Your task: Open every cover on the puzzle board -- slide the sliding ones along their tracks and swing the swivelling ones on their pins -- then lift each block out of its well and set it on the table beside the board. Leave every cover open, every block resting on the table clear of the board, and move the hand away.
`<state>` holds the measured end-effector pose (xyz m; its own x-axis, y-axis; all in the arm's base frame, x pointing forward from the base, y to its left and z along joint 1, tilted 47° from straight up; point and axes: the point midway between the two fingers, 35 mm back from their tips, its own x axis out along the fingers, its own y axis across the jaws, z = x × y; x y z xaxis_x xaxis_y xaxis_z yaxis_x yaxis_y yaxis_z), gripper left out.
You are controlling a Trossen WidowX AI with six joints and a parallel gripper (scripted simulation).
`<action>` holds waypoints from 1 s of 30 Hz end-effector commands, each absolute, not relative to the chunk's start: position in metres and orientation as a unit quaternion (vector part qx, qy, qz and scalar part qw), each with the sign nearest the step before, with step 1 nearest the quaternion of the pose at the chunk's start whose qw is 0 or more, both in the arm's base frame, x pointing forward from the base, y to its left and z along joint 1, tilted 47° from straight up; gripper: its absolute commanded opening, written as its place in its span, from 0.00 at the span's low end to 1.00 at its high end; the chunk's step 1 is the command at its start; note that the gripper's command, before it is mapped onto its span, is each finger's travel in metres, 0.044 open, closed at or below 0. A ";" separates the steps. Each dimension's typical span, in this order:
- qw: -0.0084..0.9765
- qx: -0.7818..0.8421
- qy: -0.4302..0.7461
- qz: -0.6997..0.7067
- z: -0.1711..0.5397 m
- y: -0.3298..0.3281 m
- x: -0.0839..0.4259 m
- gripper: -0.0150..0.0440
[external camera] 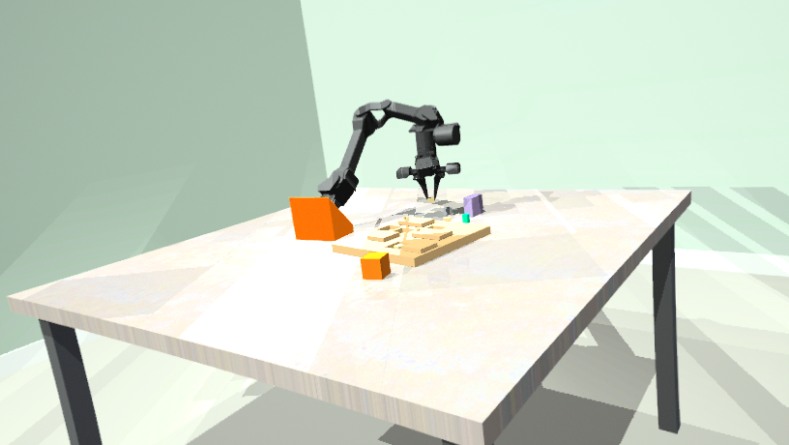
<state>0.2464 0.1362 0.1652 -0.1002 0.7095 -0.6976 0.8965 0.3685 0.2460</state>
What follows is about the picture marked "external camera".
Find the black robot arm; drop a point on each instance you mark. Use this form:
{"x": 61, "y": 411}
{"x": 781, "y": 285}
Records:
{"x": 429, "y": 129}

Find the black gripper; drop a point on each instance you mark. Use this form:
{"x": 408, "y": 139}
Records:
{"x": 450, "y": 168}

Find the light purple block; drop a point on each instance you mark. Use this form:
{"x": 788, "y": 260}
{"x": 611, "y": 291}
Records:
{"x": 473, "y": 204}

